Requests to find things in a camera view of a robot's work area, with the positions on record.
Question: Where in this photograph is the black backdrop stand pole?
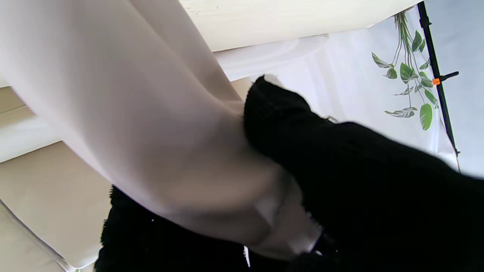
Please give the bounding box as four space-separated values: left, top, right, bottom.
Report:
417 1 462 157

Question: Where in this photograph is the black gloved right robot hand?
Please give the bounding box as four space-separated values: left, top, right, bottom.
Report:
95 76 484 272

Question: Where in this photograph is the black orange spring clamp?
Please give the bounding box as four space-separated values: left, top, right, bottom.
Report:
432 71 460 86

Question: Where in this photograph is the beige soft glasses pouch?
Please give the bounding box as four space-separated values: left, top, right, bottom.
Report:
0 0 324 261

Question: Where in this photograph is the beige fabric sofa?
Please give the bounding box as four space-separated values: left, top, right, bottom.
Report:
0 87 114 272

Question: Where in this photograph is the white backdrop cloth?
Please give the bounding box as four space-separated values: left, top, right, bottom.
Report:
214 0 484 178

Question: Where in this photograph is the green variegated leafy plant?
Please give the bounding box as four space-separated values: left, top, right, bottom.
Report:
372 11 440 131

